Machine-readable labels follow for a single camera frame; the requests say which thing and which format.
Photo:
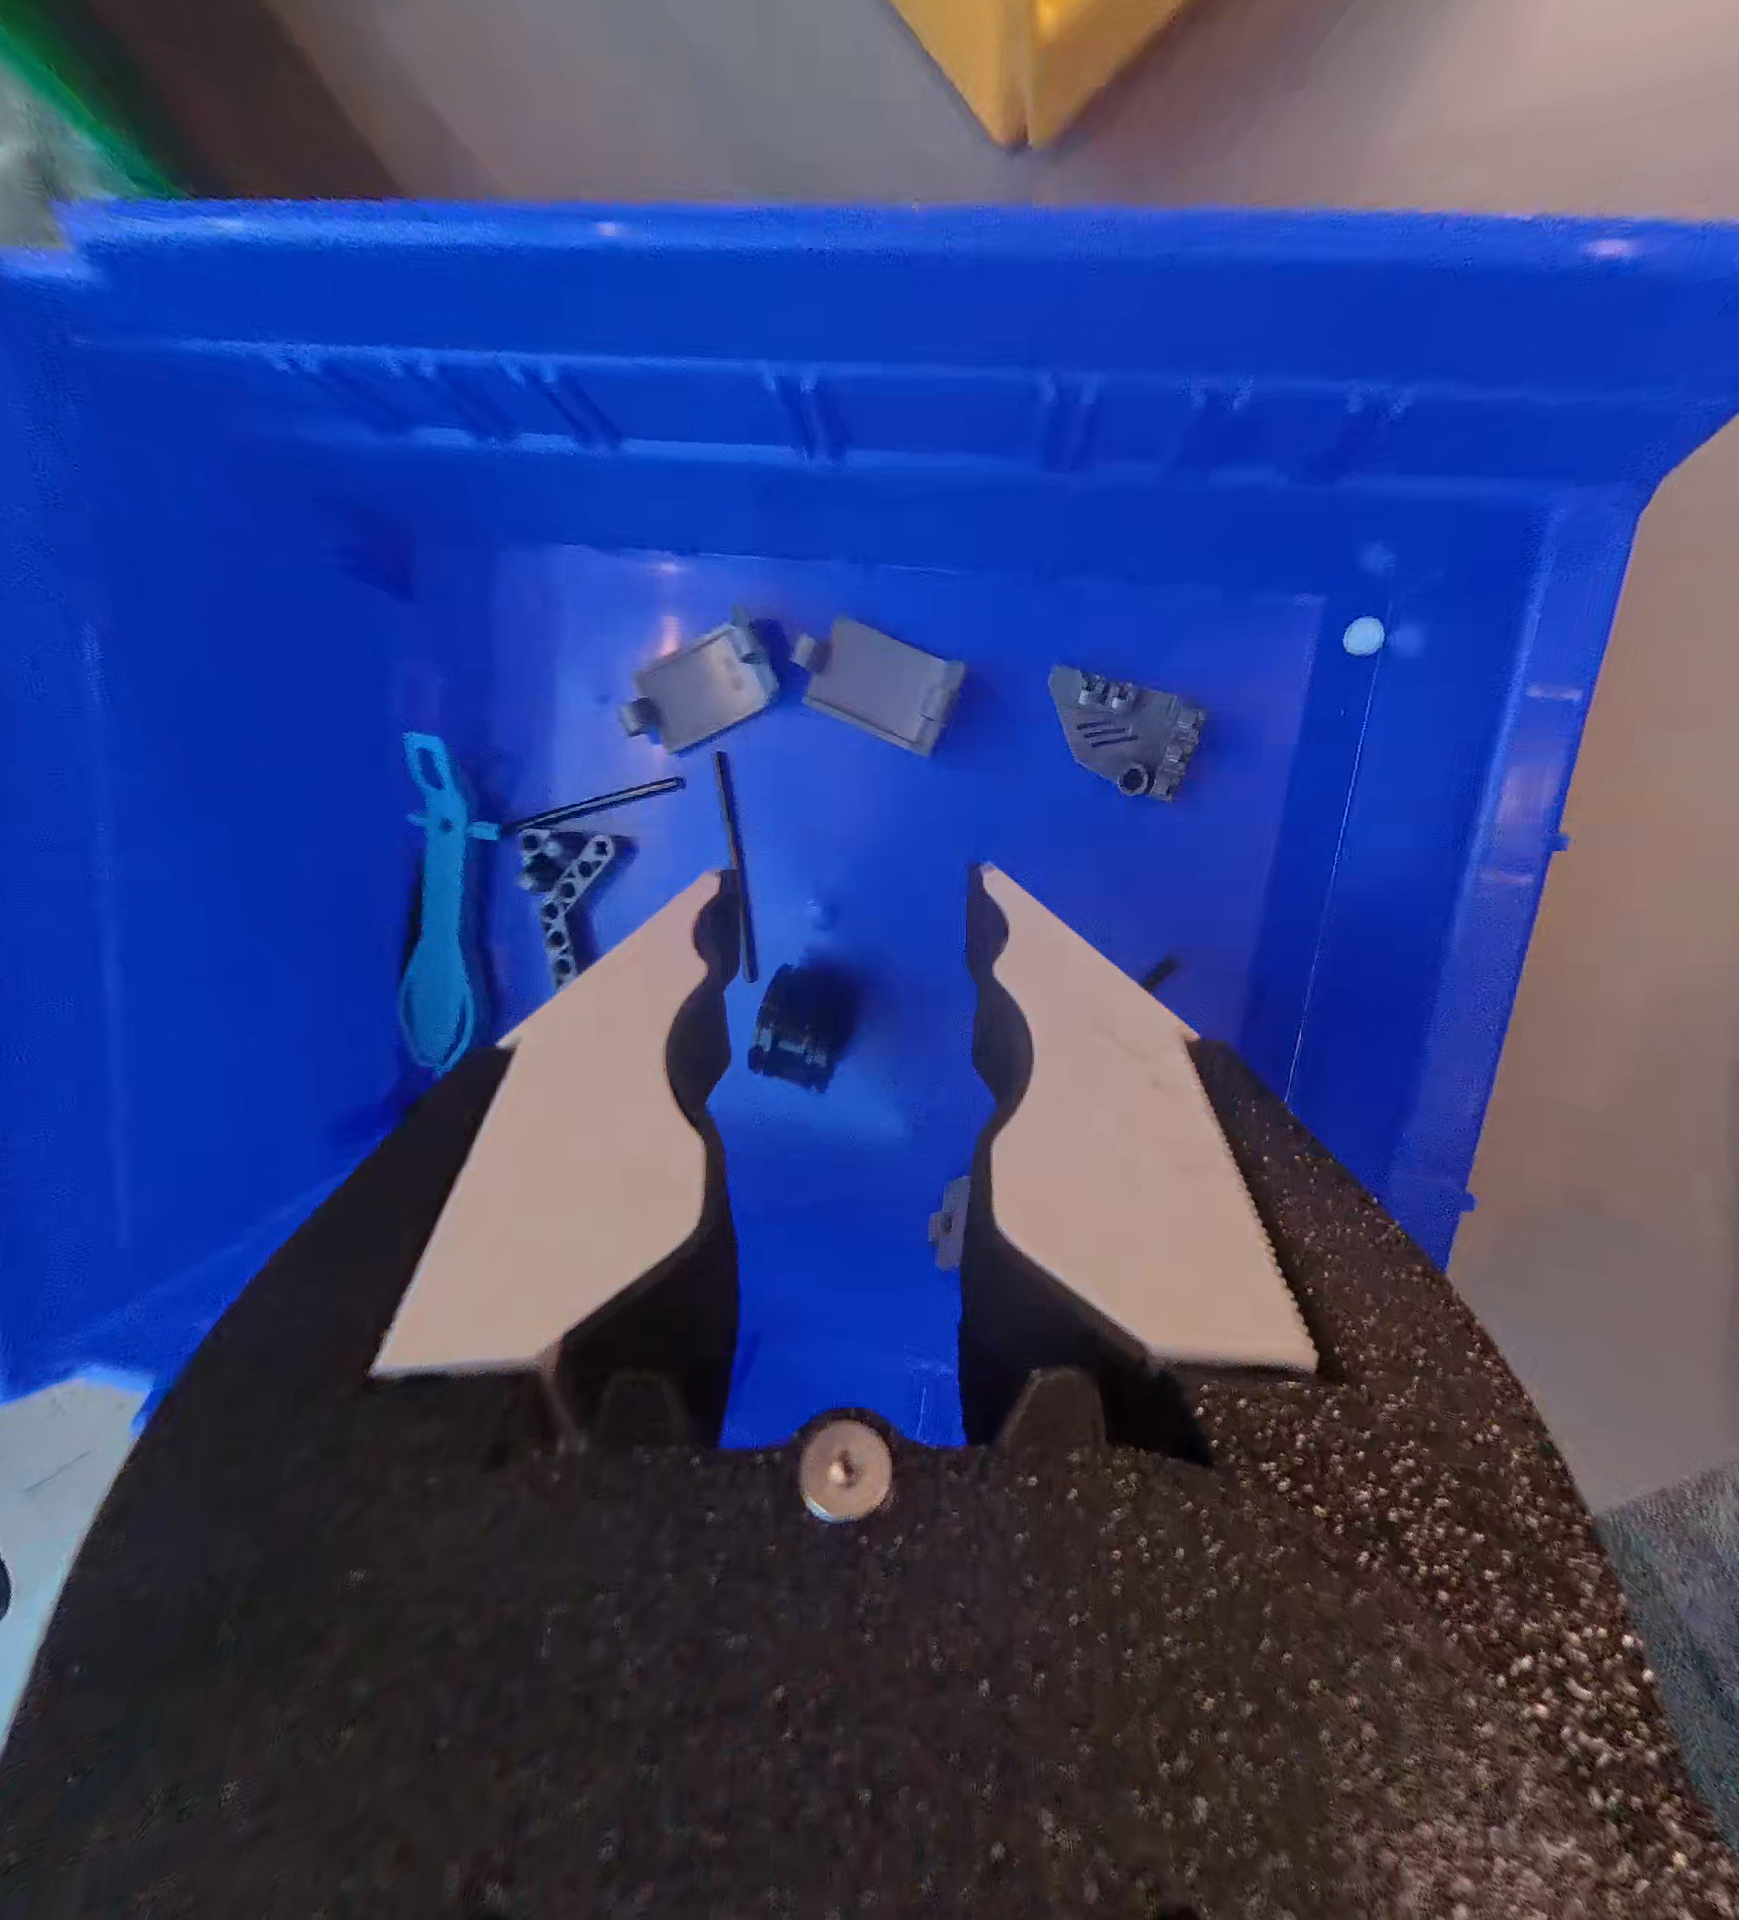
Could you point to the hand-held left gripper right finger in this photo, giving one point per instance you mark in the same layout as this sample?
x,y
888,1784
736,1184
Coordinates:
x,y
1140,1202

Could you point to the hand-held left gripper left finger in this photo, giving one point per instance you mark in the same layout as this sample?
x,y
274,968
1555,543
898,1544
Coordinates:
x,y
553,1202

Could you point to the blue plastic bin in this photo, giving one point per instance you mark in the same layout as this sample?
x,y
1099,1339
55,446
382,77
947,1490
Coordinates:
x,y
284,601

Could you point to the grey desk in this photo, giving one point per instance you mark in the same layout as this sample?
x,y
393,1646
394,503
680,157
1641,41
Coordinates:
x,y
1635,901

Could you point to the small grey toy piece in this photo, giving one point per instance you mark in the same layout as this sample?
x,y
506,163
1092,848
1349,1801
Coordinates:
x,y
950,1224

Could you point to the small black toy pin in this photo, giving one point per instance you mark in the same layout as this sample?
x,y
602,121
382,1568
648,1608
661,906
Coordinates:
x,y
1163,975

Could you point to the light blue toy separator tool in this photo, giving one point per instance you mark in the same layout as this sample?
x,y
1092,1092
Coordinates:
x,y
442,931

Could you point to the black toy wheel hub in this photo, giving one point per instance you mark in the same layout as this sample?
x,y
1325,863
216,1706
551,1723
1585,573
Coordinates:
x,y
803,1028

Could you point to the grey angled toy beam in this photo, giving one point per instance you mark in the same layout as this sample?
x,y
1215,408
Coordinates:
x,y
570,885

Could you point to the black toy axle rod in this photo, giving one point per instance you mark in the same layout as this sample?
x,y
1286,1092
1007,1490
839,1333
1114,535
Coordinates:
x,y
599,806
738,873

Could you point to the grey toy gear plate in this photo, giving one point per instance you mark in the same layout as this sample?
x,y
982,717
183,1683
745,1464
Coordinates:
x,y
1123,726

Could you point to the small white round piece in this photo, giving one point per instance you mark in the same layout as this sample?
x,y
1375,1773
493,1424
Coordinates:
x,y
1363,637

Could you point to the yellow plastic bin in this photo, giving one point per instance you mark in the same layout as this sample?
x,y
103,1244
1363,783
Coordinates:
x,y
1033,61

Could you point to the green plastic bin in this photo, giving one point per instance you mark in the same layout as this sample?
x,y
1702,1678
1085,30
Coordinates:
x,y
91,91

